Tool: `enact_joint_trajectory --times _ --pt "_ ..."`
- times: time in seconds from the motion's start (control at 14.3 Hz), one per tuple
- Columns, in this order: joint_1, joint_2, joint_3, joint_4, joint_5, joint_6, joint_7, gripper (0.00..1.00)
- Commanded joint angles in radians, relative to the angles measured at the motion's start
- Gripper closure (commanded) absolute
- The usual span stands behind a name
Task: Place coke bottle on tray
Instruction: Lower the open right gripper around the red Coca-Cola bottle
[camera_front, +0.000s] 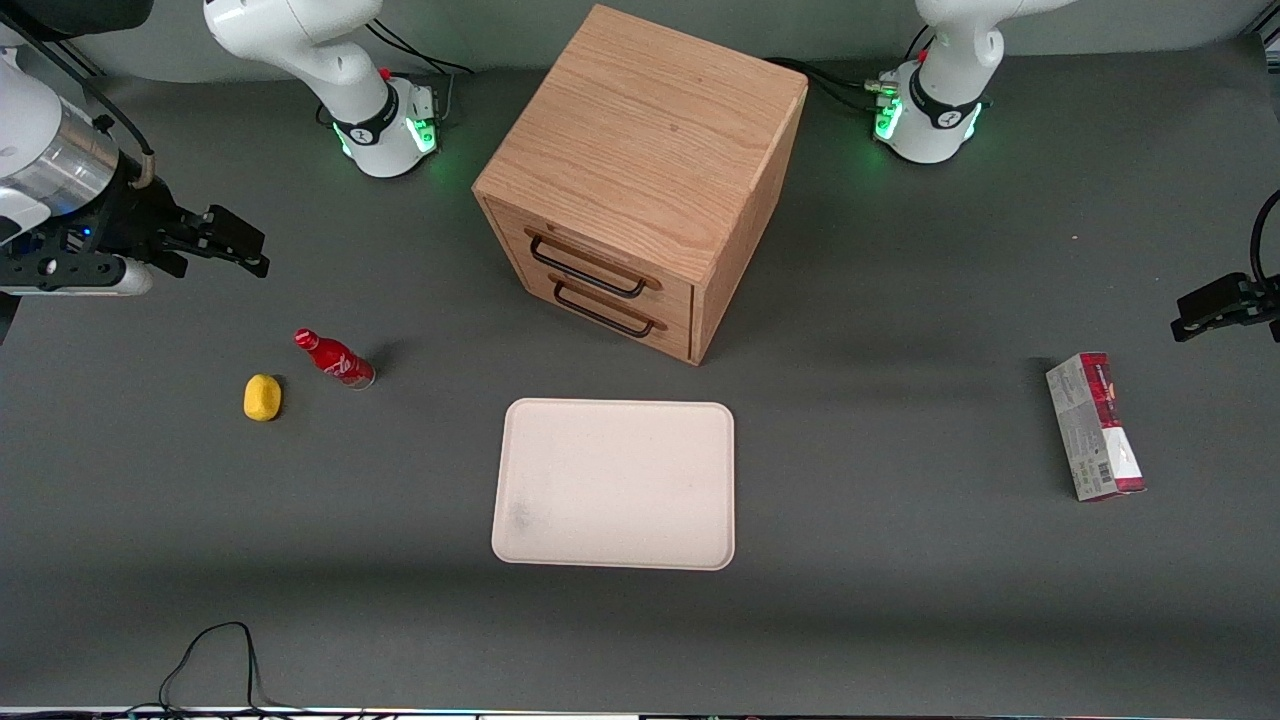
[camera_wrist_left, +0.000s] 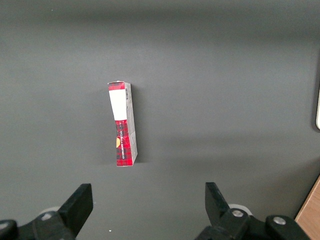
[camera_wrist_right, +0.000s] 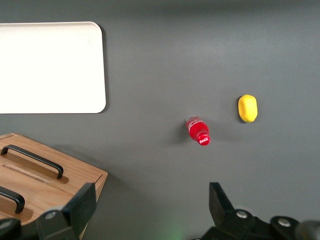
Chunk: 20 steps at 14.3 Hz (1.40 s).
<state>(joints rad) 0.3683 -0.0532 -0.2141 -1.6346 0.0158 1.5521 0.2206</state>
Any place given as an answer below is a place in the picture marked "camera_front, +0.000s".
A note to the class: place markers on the yellow lemon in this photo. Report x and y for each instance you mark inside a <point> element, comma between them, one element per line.
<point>262,397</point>

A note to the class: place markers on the red coke bottle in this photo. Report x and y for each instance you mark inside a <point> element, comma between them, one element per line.
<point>338,361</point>

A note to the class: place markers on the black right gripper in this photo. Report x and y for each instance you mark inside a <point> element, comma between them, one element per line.
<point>128,217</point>

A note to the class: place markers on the beige rectangular tray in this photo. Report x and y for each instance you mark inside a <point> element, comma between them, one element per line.
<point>615,485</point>

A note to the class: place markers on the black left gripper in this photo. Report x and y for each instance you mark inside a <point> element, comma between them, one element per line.
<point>1254,299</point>

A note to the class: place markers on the wooden two-drawer cabinet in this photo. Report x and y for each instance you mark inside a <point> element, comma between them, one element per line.
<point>640,130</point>

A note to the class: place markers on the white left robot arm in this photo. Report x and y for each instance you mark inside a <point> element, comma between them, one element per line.
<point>940,110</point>

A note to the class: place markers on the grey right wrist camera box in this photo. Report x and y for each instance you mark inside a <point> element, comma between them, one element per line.
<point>80,278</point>

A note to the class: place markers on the red and grey carton box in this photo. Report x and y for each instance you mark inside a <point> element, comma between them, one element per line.
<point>1095,425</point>

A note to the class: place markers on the wooden drawer front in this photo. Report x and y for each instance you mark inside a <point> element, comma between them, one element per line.
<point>600,255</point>
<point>660,340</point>

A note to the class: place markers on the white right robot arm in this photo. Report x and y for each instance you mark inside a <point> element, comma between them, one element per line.
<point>340,60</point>

